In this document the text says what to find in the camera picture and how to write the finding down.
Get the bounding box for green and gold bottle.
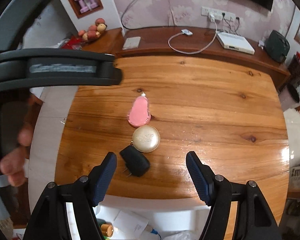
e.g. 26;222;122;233
97;218;114;237

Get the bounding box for white charger block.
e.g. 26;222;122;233
113;210;149;239

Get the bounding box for black power adapter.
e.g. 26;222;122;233
120;145;150;177

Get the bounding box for gold round compact case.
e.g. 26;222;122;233
131;125;160;153

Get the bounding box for pink silicone pouch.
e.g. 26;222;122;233
127;92;151;128

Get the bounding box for person's left hand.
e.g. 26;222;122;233
0;93;43;187

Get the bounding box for red patterned gift bag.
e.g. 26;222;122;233
56;35;84;50

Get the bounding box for white plastic tray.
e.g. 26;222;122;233
65;194;213;240

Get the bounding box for fruit bowl with peaches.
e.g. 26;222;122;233
78;18;107;42

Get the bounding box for pink dumbbells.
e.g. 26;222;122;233
74;0;98;14

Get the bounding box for wooden side cabinet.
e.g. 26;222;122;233
82;28;125;55

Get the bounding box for white pad on bench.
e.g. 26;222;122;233
122;36;141;50

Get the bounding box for grey trash bin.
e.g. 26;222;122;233
286;83;300;104

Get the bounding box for dark basket with red lid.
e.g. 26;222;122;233
288;52;300;87

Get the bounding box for black toaster appliance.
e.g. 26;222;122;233
264;30;290;63

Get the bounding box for white set-top box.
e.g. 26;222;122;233
217;32;255;55

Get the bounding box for long wooden TV bench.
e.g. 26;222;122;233
116;27;290;89

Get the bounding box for black wall cable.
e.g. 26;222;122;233
120;0;151;30

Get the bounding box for wall power strip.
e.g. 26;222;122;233
201;7;236;21

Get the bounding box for white charging cable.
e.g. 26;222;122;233
167;17;218;55

